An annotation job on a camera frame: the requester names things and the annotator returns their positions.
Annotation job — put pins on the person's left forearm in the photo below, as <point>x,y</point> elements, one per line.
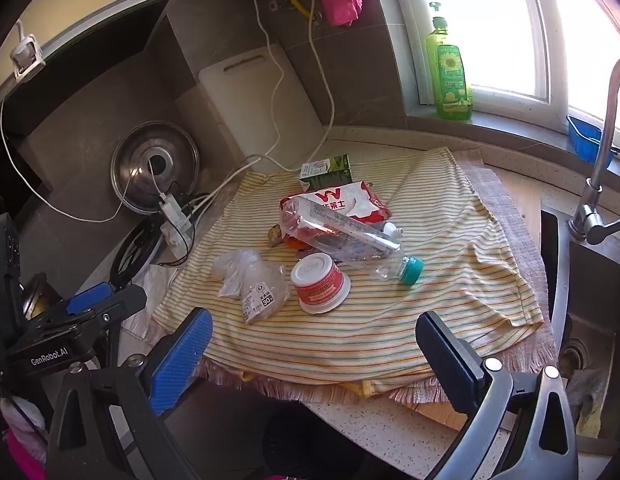
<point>22,455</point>

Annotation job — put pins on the small brown food scrap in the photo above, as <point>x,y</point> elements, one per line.
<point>275,235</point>

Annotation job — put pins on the green drink carton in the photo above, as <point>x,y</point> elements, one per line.
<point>335,172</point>

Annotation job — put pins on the white tissue paper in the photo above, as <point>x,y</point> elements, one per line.
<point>157,285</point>

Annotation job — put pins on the green dish soap bottle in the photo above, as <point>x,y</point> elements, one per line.
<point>447,75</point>

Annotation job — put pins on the grey rag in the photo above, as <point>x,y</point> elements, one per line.
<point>590,400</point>

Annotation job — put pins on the red and white snack packet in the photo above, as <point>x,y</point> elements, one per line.
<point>355,200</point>

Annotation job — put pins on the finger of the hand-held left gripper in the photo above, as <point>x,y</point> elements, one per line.
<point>90,296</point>
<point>125,305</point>

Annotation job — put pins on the plain yellow cloth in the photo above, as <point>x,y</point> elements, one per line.
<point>357,387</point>

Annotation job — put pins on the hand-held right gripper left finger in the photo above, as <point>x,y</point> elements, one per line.
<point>182,355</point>

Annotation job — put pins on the sink drain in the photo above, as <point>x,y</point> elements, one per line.
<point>572,357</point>

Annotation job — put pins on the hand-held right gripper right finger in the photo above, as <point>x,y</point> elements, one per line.
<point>450,360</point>

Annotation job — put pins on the steel sink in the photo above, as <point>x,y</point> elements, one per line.
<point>590,300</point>

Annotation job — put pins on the white cutting board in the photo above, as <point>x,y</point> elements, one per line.
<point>240,110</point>

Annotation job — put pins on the stainless steel pot lid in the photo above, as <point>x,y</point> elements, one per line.
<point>135,160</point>

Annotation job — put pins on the blue plastic holder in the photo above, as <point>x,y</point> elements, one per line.
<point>582,140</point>

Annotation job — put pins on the clear plastic bottle, teal cap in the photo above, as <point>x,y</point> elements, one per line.
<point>340,232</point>

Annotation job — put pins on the yellow striped cloth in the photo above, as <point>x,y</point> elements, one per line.
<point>440,260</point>

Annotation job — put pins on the steel faucet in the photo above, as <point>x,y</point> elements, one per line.
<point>597,175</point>

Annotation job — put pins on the white power adapter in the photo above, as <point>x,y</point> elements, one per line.
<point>172,215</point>

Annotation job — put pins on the white window frame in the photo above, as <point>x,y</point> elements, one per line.
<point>535,25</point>

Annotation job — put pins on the red and white plastic cup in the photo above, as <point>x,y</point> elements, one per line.
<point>320,285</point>

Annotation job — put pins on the black round hot plate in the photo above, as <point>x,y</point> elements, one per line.
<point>135,250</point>

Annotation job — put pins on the clear plastic bag with label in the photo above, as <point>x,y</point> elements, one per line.
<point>255,285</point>

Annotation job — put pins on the pink fringed mat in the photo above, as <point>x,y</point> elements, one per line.
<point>520,250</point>

